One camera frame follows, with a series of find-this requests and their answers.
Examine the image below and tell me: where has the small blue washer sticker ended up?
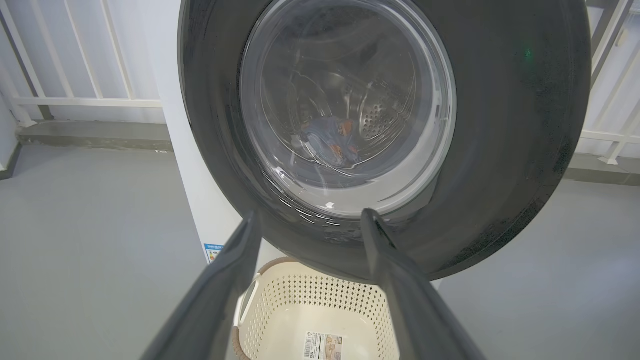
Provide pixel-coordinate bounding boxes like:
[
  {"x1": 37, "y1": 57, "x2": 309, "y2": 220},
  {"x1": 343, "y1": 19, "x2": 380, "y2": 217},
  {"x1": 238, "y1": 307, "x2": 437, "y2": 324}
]
[{"x1": 203, "y1": 243, "x2": 225, "y2": 265}]

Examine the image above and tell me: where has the white washing machine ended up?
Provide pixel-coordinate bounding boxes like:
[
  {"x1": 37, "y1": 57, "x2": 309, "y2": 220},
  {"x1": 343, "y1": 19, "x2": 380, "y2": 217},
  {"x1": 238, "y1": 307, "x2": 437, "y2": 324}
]
[{"x1": 149, "y1": 0, "x2": 444, "y2": 292}]

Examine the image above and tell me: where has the dark grey glass washer door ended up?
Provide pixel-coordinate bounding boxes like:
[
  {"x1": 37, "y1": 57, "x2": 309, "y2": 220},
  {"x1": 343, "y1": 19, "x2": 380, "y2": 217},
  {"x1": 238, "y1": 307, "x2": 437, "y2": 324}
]
[{"x1": 177, "y1": 0, "x2": 594, "y2": 284}]

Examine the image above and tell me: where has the blue garment with orange print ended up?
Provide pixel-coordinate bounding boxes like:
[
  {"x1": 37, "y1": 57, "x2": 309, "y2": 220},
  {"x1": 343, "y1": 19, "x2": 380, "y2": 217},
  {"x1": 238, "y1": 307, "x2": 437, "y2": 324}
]
[{"x1": 299, "y1": 117, "x2": 364, "y2": 169}]

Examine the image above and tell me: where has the cream perforated laundry basket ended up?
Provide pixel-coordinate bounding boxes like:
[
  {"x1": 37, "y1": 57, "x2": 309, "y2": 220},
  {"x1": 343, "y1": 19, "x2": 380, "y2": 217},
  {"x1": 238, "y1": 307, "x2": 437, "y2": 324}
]
[{"x1": 230, "y1": 256, "x2": 401, "y2": 360}]

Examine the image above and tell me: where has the paper label in basket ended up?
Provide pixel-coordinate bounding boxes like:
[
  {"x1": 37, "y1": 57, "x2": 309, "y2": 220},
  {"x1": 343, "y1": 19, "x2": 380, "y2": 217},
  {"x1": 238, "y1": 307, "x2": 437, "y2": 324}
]
[{"x1": 302, "y1": 330, "x2": 344, "y2": 360}]

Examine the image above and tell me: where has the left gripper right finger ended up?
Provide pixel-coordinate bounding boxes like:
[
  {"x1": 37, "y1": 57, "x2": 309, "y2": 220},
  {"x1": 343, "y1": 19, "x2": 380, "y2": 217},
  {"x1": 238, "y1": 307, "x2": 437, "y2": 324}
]
[{"x1": 359, "y1": 208, "x2": 486, "y2": 360}]

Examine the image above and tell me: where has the white metal railing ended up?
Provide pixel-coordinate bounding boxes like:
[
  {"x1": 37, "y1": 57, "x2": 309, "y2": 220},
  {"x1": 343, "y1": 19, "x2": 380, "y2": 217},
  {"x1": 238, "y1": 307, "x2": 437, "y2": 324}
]
[
  {"x1": 0, "y1": 0, "x2": 166, "y2": 127},
  {"x1": 579, "y1": 0, "x2": 640, "y2": 166}
]

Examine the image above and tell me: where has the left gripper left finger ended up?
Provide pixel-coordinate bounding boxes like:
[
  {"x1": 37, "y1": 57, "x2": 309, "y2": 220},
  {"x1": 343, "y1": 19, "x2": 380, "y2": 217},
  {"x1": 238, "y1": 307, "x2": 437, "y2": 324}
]
[{"x1": 139, "y1": 209, "x2": 264, "y2": 360}]

